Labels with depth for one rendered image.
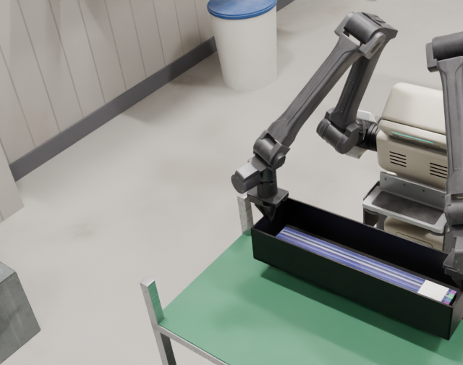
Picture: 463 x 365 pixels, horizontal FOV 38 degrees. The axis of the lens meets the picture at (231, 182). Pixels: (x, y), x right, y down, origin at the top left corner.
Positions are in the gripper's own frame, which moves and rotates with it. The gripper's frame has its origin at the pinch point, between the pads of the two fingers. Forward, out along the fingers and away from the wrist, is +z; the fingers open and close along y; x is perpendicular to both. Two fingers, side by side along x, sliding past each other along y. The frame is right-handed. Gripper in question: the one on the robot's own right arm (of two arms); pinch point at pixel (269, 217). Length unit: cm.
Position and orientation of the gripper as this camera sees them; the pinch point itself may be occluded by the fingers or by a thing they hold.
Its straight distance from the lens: 192.5
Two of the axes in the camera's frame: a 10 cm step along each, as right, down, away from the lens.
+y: 8.0, 2.9, -5.3
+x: 5.9, -5.2, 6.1
